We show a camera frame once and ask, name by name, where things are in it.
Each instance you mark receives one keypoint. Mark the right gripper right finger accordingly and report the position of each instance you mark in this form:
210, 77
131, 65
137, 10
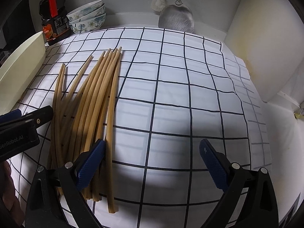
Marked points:
229, 177

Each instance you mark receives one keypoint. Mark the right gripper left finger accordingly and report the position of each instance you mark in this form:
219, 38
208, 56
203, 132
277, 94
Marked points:
74, 177

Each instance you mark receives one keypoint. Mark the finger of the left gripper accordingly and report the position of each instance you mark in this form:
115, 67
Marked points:
34, 119
13, 115

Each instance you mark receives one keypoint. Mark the cream oval tray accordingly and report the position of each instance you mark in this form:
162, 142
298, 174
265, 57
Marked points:
19, 69

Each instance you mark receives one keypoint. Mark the dark soy sauce bottle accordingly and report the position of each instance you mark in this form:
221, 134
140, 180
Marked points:
55, 23

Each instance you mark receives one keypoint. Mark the white black grid cloth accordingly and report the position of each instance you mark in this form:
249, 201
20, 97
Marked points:
174, 90

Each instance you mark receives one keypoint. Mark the bottom floral bowl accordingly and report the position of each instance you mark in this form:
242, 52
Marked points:
88, 25

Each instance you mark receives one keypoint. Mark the floral bowl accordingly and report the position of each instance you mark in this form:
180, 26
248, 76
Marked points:
84, 10
92, 14
88, 25

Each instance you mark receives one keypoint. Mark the top floral bowl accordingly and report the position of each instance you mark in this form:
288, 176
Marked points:
84, 10

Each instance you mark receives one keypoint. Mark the middle floral bowl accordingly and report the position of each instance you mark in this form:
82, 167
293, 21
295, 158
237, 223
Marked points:
92, 14

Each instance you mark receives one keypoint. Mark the steel spatula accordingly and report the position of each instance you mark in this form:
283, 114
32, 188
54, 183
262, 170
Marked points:
177, 17

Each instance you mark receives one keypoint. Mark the white dish brush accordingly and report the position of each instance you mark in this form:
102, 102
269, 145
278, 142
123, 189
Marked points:
158, 5

